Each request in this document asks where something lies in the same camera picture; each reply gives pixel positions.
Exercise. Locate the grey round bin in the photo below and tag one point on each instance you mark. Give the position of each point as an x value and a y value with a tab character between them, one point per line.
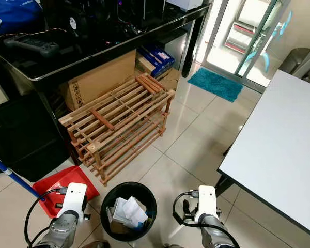
293	59

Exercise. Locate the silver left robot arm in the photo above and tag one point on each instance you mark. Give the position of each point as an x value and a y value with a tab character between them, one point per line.
64	230

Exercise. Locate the white crumpled paper trash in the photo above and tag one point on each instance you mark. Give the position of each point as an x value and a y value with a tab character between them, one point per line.
130	212

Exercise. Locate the large brown cardboard box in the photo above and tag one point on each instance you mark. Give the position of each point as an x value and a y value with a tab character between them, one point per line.
101	80

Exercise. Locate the black glass desk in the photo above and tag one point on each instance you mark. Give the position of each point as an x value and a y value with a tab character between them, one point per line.
51	64

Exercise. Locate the black cabinet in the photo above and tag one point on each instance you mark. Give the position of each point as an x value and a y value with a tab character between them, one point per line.
23	137

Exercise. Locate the white box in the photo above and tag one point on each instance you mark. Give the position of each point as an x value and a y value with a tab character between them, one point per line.
185	3

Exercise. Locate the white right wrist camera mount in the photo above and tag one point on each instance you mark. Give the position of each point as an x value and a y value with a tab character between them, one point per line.
206	202

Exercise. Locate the black handheld controller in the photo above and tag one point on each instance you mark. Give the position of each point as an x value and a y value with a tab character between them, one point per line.
31	46

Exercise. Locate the black round rubbish bin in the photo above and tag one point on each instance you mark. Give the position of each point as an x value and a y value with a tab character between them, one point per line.
108	225

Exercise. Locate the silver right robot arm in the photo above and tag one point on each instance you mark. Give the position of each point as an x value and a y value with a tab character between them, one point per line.
217	232

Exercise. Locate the small brown cardboard box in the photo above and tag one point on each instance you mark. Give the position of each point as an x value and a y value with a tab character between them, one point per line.
168	76

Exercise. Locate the white table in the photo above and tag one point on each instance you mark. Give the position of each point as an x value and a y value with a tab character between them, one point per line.
279	150

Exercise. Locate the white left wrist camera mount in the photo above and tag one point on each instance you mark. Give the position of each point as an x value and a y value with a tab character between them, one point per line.
76	199

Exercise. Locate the wooden slatted shoe rack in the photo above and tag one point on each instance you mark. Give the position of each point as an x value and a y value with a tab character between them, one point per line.
116	108

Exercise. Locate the black fan with white sticker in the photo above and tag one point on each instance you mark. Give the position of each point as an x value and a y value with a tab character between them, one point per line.
72	23

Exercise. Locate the blue printed box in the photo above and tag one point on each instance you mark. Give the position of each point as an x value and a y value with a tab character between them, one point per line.
156	58

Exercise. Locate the blue bag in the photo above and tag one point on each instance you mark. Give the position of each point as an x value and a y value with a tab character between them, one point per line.
13	13

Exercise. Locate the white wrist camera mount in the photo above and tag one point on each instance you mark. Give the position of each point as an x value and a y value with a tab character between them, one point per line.
206	202
76	199

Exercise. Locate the red plastic dustpan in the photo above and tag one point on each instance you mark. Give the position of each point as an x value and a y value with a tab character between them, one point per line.
59	183

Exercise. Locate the teal floor mat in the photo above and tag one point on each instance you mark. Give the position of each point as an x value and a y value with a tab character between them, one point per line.
216	83

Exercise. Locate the sliding glass door frame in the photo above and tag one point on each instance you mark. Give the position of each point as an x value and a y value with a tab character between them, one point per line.
258	36

